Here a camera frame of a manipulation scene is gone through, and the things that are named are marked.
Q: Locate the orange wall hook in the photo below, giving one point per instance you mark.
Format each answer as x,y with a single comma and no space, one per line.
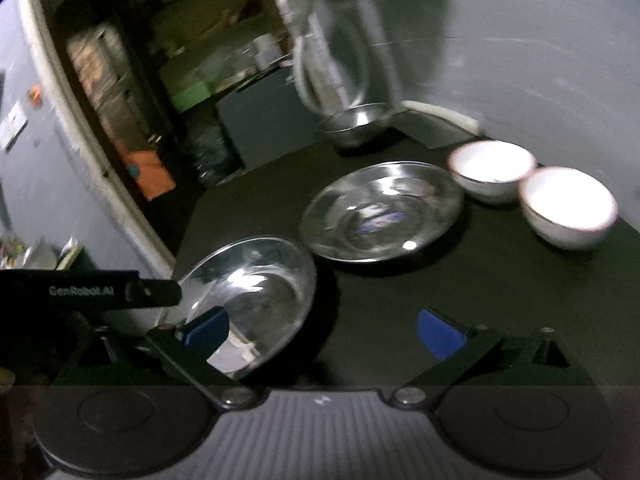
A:
34,94

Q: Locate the green box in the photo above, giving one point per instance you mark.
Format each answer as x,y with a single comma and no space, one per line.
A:
195,95

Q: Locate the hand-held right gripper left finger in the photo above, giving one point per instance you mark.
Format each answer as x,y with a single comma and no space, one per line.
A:
207,332

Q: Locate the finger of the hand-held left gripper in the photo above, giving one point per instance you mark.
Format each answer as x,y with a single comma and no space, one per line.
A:
157,293

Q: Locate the white bowl with red rim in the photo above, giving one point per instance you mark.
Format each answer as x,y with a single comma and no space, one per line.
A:
492,165
565,200

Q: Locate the crumpled plastic bags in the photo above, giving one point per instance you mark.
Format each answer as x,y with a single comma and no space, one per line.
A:
215,155

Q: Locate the white door frame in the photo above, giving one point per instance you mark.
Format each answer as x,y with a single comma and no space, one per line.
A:
102,180

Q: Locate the small white box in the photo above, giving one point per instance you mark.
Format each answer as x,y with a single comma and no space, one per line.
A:
265,50

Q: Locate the small steel bowl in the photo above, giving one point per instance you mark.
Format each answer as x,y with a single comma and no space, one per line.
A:
357,122

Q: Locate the steel cleaver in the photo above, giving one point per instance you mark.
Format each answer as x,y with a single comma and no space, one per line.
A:
430,127

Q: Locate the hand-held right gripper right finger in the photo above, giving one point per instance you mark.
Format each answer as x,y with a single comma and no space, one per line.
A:
440,335

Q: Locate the grey appliance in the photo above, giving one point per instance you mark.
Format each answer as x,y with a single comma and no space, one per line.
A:
265,115

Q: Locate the white rod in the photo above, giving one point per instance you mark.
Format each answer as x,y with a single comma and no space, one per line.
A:
445,112

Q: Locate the wooden storage shelf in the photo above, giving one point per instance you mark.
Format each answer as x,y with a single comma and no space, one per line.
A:
220,25

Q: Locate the white wall switch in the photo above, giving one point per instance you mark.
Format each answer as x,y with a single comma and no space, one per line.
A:
12,125

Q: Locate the dark wooden door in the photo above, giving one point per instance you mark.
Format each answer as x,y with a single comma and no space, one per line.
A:
115,90

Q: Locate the wide steel plate with label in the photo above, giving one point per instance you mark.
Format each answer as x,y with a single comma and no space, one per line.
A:
350,210

